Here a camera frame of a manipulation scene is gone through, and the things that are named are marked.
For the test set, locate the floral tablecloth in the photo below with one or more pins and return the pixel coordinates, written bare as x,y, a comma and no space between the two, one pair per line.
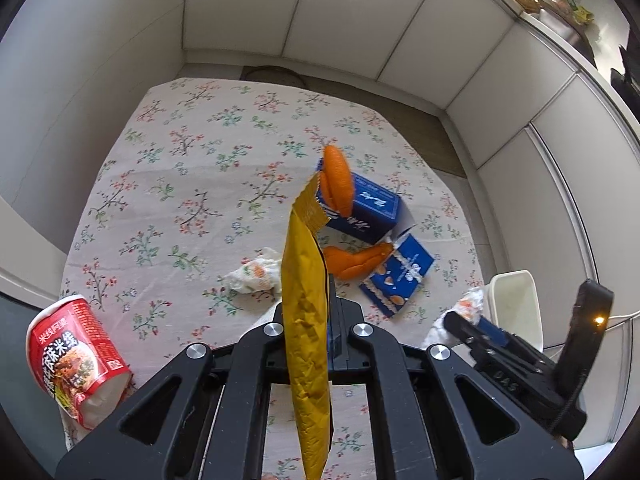
200,185

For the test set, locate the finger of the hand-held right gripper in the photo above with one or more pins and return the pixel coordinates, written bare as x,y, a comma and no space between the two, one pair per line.
462,327
495,332

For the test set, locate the green snack bag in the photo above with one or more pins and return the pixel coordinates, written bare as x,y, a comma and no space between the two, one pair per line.
575,7

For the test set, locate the flat blue almond box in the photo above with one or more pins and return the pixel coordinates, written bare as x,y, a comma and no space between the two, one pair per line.
405,270

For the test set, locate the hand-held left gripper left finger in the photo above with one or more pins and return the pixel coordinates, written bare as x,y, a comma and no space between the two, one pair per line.
276,321

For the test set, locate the white trash bin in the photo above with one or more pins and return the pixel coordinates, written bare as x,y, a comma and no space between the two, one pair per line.
515,300

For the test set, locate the yellow snack packet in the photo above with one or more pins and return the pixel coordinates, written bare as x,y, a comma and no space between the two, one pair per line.
305,310

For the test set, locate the blue carton box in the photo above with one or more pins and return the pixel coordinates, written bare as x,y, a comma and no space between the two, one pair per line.
375,210

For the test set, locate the red instant noodle cup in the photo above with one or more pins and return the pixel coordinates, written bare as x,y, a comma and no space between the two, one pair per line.
75,355

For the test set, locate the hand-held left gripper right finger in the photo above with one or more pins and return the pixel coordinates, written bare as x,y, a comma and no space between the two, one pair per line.
336,340

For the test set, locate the orange peel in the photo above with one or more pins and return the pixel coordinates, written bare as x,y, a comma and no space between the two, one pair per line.
337,180
355,262

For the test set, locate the white kitchen cabinet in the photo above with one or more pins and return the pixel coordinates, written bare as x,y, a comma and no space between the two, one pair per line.
450,35

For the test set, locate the white paper wrapper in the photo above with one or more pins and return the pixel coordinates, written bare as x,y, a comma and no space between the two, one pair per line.
467,305
255,272

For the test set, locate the dark round floor mat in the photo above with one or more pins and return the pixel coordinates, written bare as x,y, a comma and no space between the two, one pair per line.
274,74

